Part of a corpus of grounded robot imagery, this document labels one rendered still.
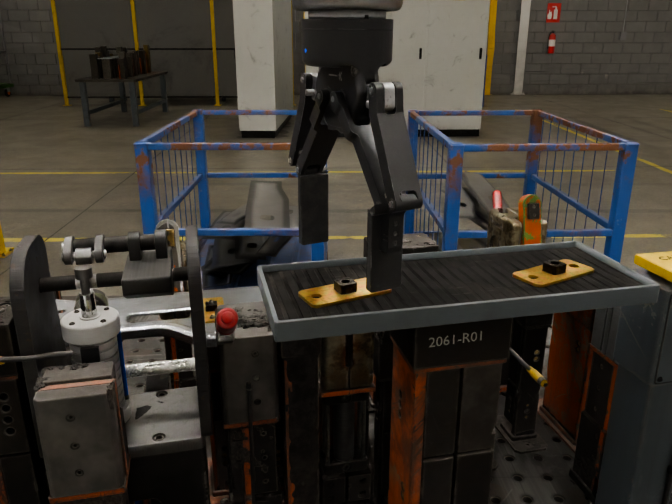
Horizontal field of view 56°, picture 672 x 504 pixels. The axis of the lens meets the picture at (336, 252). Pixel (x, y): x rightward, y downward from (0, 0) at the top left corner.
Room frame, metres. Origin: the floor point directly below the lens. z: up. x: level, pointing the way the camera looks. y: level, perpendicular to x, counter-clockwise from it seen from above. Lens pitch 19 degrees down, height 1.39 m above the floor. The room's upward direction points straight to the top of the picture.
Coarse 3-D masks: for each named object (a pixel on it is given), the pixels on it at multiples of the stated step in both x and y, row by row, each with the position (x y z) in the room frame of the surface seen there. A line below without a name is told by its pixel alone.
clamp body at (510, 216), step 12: (492, 216) 1.19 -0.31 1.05; (504, 216) 1.15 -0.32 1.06; (516, 216) 1.15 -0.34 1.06; (492, 228) 1.18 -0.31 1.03; (504, 228) 1.13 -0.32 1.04; (516, 228) 1.10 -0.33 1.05; (492, 240) 1.19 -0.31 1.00; (504, 240) 1.13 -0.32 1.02; (516, 240) 1.10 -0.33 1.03; (504, 372) 1.11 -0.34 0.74; (504, 384) 1.11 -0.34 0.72
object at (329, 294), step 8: (336, 280) 0.55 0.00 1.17; (344, 280) 0.55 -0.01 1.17; (352, 280) 0.55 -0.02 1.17; (360, 280) 0.57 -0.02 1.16; (312, 288) 0.55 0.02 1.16; (320, 288) 0.55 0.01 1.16; (328, 288) 0.55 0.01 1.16; (336, 288) 0.54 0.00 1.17; (344, 288) 0.53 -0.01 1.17; (352, 288) 0.54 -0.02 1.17; (360, 288) 0.55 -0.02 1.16; (304, 296) 0.53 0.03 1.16; (312, 296) 0.53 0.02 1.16; (320, 296) 0.53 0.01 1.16; (328, 296) 0.53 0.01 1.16; (336, 296) 0.53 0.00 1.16; (344, 296) 0.53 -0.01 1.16; (352, 296) 0.53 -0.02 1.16; (360, 296) 0.53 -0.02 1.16; (368, 296) 0.53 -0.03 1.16; (312, 304) 0.51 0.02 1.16; (320, 304) 0.51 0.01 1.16; (328, 304) 0.52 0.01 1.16
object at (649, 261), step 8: (640, 256) 0.65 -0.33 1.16; (648, 256) 0.65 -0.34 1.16; (656, 256) 0.65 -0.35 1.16; (664, 256) 0.65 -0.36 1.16; (640, 264) 0.64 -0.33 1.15; (648, 264) 0.63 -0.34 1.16; (656, 264) 0.62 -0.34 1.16; (664, 264) 0.62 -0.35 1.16; (656, 272) 0.62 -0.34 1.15; (664, 272) 0.61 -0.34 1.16
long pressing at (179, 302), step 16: (224, 288) 0.94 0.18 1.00; (240, 288) 0.94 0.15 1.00; (256, 288) 0.94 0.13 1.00; (64, 304) 0.87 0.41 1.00; (112, 304) 0.87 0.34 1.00; (128, 304) 0.87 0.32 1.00; (144, 304) 0.87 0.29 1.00; (160, 304) 0.87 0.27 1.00; (176, 304) 0.87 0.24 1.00; (224, 304) 0.87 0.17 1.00; (160, 320) 0.82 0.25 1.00; (176, 320) 0.82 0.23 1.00; (128, 336) 0.78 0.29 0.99; (144, 336) 0.79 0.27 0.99; (176, 336) 0.78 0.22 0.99; (192, 336) 0.77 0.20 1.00; (208, 336) 0.76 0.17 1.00
